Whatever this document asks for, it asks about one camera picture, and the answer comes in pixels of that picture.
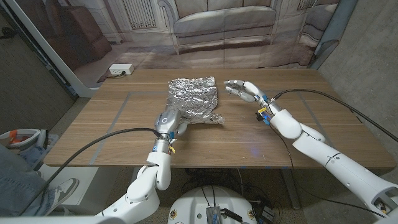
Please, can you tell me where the black connector bar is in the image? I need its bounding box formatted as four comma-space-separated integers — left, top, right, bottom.
221, 208, 244, 223

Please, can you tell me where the white backdrop frame pole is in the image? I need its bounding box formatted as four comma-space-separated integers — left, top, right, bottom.
4, 0, 100, 99

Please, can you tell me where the blue fabric bundle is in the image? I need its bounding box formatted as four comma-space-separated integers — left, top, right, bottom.
15, 145, 44, 170

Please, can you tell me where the white robot torso base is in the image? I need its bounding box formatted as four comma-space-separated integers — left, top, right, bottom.
167, 185, 258, 224

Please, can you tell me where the person leg in jeans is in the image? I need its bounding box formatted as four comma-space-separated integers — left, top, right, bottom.
0, 144, 55, 217

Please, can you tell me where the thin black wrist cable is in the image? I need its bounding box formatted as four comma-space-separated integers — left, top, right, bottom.
269, 124, 386, 218

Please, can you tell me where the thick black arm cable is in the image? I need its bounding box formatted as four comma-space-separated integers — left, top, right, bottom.
272, 88, 398, 143
18, 127, 164, 217

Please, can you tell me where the printed living room backdrop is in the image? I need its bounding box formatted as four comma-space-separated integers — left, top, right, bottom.
12, 0, 341, 88

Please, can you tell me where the grey power adapter box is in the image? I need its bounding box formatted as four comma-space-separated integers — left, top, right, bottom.
261, 205, 276, 221

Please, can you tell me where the grey finned module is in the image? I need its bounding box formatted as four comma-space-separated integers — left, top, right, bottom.
206, 205, 222, 224

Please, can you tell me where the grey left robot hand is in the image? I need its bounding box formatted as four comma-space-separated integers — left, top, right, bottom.
154, 108, 189, 141

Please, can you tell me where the aluminum foil sheet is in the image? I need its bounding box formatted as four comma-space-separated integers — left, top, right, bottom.
165, 76, 225, 125

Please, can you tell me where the white power strip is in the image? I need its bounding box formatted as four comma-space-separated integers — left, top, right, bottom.
108, 63, 135, 76

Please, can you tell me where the grey blue backdrop pole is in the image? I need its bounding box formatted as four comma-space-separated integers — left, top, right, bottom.
309, 0, 358, 70

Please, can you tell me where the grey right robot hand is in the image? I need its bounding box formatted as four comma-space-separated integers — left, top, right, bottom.
223, 79, 270, 105

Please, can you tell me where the white grey sneaker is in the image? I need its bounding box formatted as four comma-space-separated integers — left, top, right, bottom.
46, 177, 80, 214

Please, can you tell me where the white container with orange item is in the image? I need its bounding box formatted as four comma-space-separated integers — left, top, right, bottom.
0, 129, 49, 149

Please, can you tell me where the metal table leg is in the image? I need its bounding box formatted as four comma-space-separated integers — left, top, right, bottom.
281, 167, 302, 210

